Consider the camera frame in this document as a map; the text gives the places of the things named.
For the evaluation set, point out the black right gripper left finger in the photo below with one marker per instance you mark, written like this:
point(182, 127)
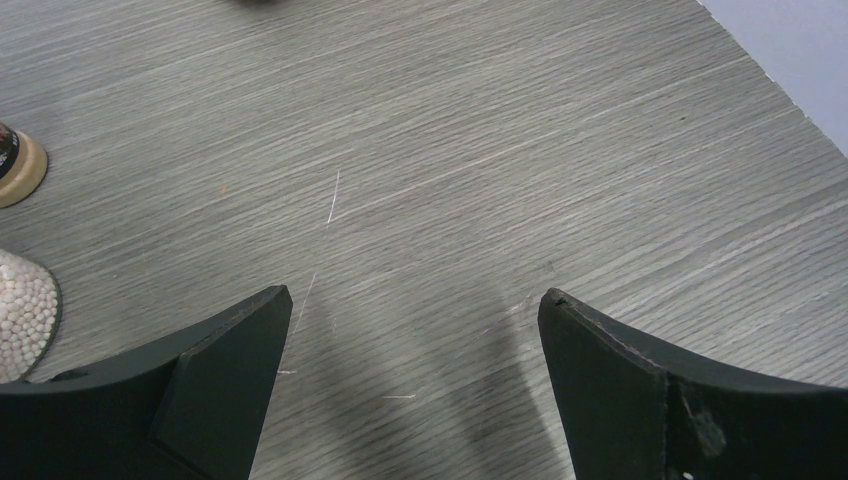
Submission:
point(189, 405)

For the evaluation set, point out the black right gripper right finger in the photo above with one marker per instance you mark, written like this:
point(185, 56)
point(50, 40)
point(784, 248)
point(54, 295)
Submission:
point(634, 406)

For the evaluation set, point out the silver lid jar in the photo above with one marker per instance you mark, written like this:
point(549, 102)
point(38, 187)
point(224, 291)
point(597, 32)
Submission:
point(31, 309)

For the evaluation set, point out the small dark bottle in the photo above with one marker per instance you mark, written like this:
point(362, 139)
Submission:
point(24, 164)

